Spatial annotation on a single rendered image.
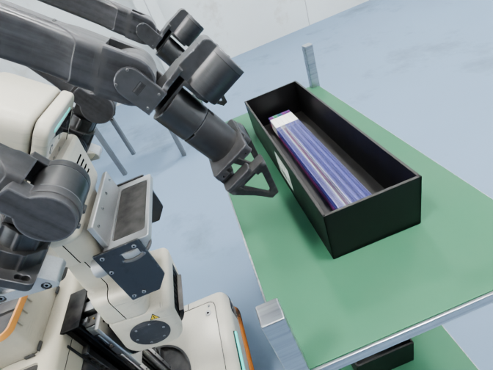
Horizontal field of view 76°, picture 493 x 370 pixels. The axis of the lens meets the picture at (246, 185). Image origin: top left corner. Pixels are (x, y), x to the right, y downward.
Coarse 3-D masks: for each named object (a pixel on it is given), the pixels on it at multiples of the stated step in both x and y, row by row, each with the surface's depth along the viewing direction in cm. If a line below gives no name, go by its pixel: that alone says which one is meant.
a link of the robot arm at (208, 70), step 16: (192, 48) 38; (208, 48) 38; (176, 64) 39; (192, 64) 38; (208, 64) 38; (224, 64) 38; (128, 80) 36; (144, 80) 36; (160, 80) 42; (192, 80) 39; (208, 80) 39; (224, 80) 39; (128, 96) 37; (144, 96) 37; (160, 96) 37; (208, 96) 40
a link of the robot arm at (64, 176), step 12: (48, 168) 46; (60, 168) 46; (72, 168) 47; (36, 180) 43; (48, 180) 43; (60, 180) 44; (72, 180) 45; (84, 180) 48; (84, 192) 47; (84, 204) 51
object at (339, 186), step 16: (288, 112) 96; (272, 128) 98; (288, 128) 89; (304, 128) 86; (288, 144) 83; (304, 144) 80; (320, 144) 78; (304, 160) 75; (320, 160) 73; (336, 160) 71; (320, 176) 69; (336, 176) 67; (352, 176) 65; (320, 192) 69; (336, 192) 63; (352, 192) 62; (368, 192) 60; (336, 208) 62
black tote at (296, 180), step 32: (288, 96) 99; (256, 128) 94; (320, 128) 90; (352, 128) 68; (288, 160) 83; (352, 160) 75; (384, 160) 60; (384, 192) 51; (416, 192) 52; (320, 224) 55; (352, 224) 53; (384, 224) 55; (416, 224) 57
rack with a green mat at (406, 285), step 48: (384, 144) 78; (288, 192) 75; (432, 192) 62; (480, 192) 58; (288, 240) 64; (384, 240) 57; (432, 240) 54; (480, 240) 51; (288, 288) 55; (336, 288) 53; (384, 288) 50; (432, 288) 48; (480, 288) 46; (288, 336) 38; (336, 336) 47; (384, 336) 45; (432, 336) 96
